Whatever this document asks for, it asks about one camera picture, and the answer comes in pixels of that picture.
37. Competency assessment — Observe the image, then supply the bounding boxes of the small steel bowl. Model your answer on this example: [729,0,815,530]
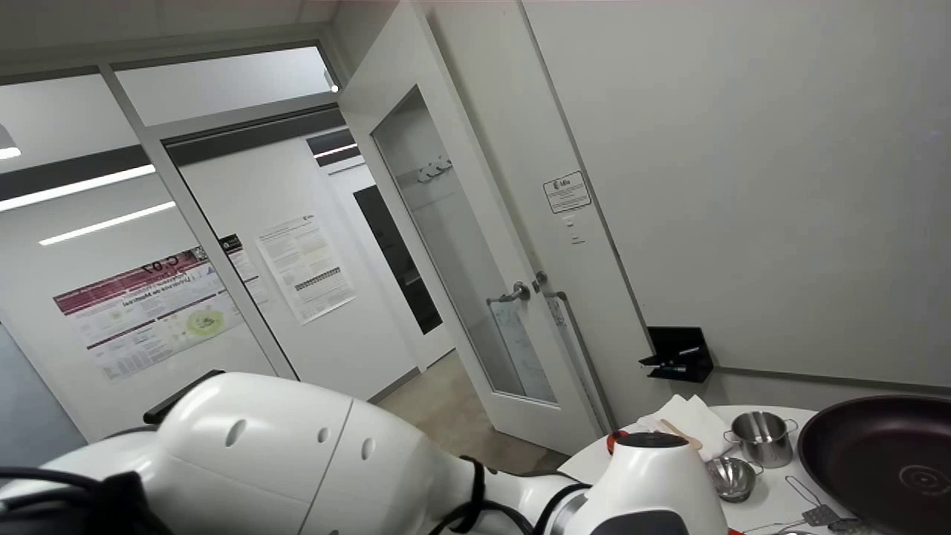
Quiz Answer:
[711,451,765,506]

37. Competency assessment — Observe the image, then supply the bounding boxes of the white door with glass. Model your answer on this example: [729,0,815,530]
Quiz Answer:
[340,0,656,458]

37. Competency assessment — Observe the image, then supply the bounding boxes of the white paper notice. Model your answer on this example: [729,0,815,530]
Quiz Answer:
[252,212,358,324]

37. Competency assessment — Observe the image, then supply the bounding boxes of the white paper napkin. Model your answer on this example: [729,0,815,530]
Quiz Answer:
[634,391,739,463]

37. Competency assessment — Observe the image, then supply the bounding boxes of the poster with red header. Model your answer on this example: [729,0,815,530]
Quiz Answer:
[50,246,249,384]

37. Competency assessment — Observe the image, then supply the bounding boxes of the steel cup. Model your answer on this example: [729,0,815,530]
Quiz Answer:
[729,406,799,470]

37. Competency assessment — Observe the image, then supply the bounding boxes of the dark frying pan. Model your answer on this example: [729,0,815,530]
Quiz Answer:
[796,394,951,535]

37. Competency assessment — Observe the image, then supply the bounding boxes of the silver door handle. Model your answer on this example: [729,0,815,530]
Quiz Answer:
[485,269,554,310]

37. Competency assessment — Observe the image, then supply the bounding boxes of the small white wall sign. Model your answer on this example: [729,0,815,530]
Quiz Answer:
[542,170,595,217]

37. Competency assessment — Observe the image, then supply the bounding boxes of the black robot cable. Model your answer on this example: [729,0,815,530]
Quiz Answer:
[427,454,597,535]

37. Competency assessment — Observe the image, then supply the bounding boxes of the black wall holder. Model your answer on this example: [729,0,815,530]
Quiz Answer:
[635,324,717,387]

